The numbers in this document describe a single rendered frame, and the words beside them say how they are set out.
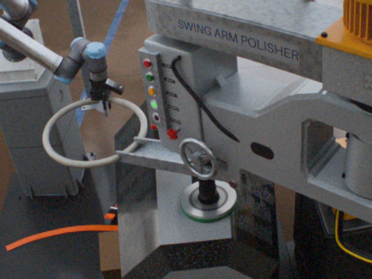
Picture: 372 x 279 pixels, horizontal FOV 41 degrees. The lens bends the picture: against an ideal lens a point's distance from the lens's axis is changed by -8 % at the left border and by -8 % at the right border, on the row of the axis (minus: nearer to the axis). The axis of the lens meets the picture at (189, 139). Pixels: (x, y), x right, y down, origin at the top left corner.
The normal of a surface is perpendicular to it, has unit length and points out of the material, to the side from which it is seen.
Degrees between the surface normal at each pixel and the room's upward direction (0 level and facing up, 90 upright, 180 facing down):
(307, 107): 90
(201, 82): 90
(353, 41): 0
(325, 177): 0
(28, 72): 90
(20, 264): 0
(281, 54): 90
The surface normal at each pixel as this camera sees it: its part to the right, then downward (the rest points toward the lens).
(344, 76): -0.64, 0.51
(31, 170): -0.04, 0.60
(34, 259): -0.11, -0.80
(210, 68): 0.76, 0.32
